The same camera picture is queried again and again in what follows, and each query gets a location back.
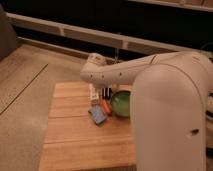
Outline white bottle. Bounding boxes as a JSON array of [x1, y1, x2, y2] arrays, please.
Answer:
[[89, 84, 99, 105]]

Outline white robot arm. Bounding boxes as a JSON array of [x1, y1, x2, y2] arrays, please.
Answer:
[[80, 51, 213, 171]]

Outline green ceramic bowl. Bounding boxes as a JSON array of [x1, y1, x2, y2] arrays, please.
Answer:
[[110, 90, 131, 117]]

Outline black striped object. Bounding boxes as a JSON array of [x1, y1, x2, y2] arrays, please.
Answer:
[[102, 87, 112, 99]]

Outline orange carrot toy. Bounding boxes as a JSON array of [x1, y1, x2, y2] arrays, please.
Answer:
[[102, 99, 112, 116]]

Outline blue sponge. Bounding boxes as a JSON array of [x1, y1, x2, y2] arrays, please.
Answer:
[[89, 105, 107, 125]]

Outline white wooden rail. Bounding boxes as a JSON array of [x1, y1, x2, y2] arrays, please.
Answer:
[[6, 13, 185, 54]]

